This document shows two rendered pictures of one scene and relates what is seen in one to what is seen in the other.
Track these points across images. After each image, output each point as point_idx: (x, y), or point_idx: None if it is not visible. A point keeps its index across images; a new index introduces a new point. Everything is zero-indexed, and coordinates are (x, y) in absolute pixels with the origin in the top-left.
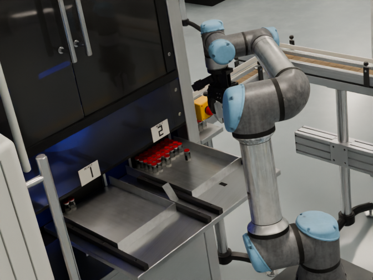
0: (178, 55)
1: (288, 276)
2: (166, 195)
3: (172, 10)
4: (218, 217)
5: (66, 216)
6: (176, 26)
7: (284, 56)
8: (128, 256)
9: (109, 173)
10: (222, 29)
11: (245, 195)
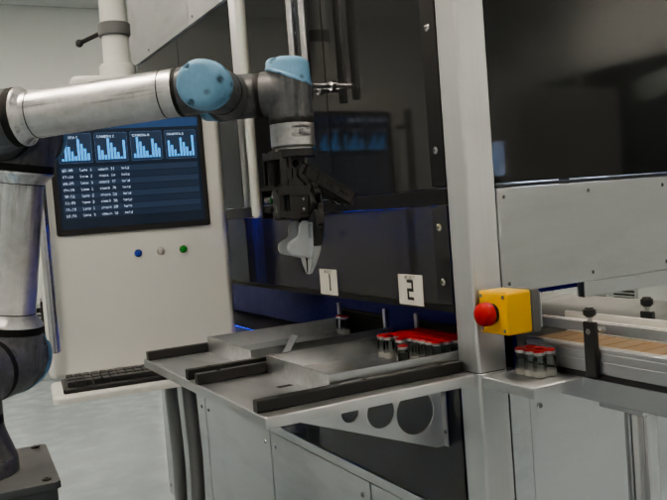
0: (449, 159)
1: (31, 458)
2: None
3: (444, 62)
4: (194, 384)
5: (309, 321)
6: (448, 97)
7: (71, 85)
8: (179, 346)
9: (392, 323)
10: (271, 71)
11: (222, 395)
